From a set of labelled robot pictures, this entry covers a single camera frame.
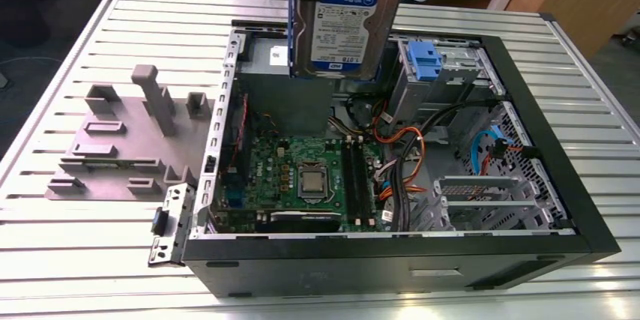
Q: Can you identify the metal disk bay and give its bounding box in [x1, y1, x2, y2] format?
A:
[432, 175, 575, 232]

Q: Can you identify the CPU socket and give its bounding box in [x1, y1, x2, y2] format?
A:
[293, 160, 337, 205]

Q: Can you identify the grey power supply unit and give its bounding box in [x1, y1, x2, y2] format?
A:
[233, 37, 337, 137]

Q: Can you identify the black cable bundle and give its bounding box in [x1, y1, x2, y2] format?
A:
[388, 97, 503, 232]

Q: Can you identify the grey parts rack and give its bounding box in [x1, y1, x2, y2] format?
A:
[43, 64, 221, 205]

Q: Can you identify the yellow black wire bundle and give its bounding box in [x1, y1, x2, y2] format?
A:
[327, 115, 375, 138]

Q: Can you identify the orange red wire bundle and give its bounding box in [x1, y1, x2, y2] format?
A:
[372, 124, 431, 203]

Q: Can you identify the hard disk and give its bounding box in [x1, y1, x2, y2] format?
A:
[287, 0, 409, 82]

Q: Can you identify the black chair base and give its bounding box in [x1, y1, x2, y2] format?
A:
[609, 26, 640, 43]

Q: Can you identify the grey white wire bundle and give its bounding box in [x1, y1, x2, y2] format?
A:
[373, 158, 403, 183]

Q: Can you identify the green motherboard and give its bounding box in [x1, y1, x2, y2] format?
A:
[209, 134, 401, 234]

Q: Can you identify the metal drive cage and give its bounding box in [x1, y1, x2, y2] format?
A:
[388, 37, 505, 126]

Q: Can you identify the power wire black connector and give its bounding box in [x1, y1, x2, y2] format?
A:
[487, 136, 540, 160]

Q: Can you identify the black graphics card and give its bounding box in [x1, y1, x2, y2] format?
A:
[253, 209, 345, 235]

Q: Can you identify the green RAM stick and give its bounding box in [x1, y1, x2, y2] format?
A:
[81, 160, 137, 170]

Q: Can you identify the black PC case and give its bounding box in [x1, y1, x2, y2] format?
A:
[180, 18, 621, 298]

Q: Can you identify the black RAM slot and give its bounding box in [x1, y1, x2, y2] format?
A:
[341, 136, 365, 226]
[352, 136, 379, 226]

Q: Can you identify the silver CPU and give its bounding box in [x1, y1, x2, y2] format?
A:
[299, 169, 329, 194]

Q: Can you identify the blue drive latch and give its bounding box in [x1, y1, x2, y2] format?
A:
[405, 40, 445, 82]

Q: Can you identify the thin red wire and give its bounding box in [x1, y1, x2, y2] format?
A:
[233, 91, 251, 171]

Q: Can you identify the blue data wire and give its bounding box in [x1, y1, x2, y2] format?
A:
[468, 128, 512, 178]

